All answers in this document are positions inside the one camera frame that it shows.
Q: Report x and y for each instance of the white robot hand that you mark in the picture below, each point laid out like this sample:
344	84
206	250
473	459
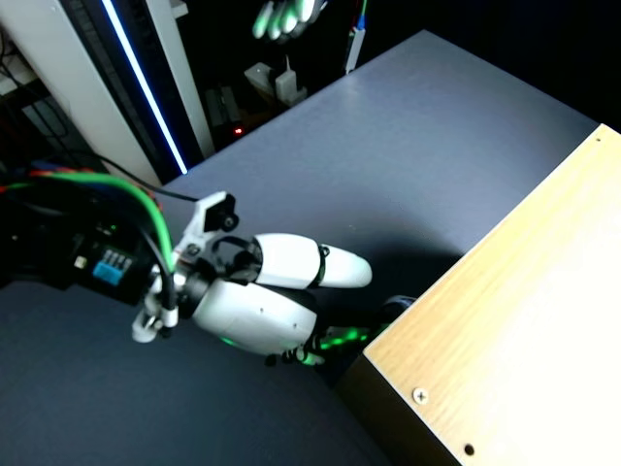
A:
286	17
257	315

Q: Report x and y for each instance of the light wooden box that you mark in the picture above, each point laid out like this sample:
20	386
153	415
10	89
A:
509	315

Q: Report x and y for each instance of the white plastic block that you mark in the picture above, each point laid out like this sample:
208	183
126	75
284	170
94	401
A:
287	85

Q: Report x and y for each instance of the black device with red light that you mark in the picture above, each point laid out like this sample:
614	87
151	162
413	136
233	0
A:
225	109

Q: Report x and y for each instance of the white column panel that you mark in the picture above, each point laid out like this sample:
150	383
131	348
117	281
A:
186	73
63	63

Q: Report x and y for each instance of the blue light strip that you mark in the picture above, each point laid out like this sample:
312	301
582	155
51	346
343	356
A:
145	87

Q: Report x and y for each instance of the grey table cloth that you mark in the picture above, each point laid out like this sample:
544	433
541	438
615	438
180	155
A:
339	170

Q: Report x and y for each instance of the wrist camera on white bracket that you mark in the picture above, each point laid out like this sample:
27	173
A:
216	216

